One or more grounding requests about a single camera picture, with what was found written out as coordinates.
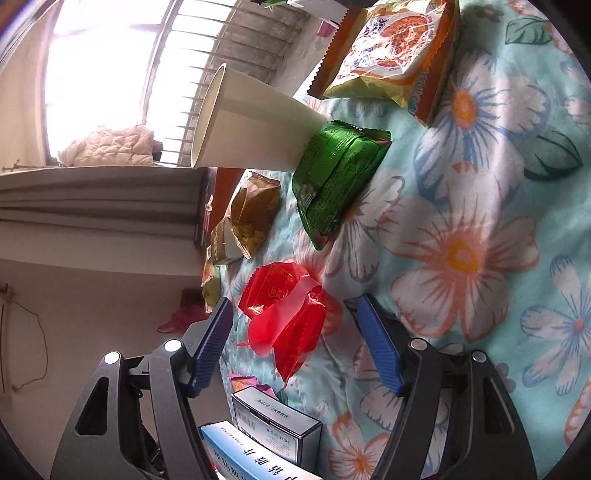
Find pink cloth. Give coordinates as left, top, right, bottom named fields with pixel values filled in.
left=159, top=288, right=208, bottom=334

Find floral light blue blanket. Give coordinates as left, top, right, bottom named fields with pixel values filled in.
left=217, top=0, right=591, bottom=480

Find orange and white snack packet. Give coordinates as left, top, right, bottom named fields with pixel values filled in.
left=307, top=0, right=462, bottom=127

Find red cardboard box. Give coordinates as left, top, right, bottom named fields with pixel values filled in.
left=194, top=167, right=245, bottom=250

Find white paper cup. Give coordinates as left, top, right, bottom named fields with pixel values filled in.
left=190, top=63, right=329, bottom=172

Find crumpled brown snack bag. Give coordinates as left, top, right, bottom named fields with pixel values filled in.
left=210, top=171, right=282, bottom=266

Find metal window railing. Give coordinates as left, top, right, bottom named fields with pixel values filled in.
left=152, top=0, right=352, bottom=167

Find white quilted jacket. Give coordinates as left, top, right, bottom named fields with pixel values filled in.
left=58, top=124, right=158, bottom=168

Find white dark-edged medicine box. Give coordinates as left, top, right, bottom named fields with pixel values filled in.
left=231, top=387, right=323, bottom=467

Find small pink wrapper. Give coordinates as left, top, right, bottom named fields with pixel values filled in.
left=228, top=374, right=278, bottom=398

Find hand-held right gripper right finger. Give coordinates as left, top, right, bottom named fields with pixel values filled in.
left=356, top=294, right=539, bottom=480

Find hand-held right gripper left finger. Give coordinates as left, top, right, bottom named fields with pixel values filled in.
left=48, top=296, right=235, bottom=480

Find light blue medicine box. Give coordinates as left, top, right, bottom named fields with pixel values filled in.
left=199, top=421, right=319, bottom=480

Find shiny green snack packet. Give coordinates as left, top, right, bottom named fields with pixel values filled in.
left=292, top=121, right=392, bottom=251

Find grey curtain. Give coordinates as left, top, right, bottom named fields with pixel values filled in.
left=0, top=166, right=218, bottom=278

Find red plastic wrapper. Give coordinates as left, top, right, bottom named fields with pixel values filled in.
left=236, top=261, right=328, bottom=384

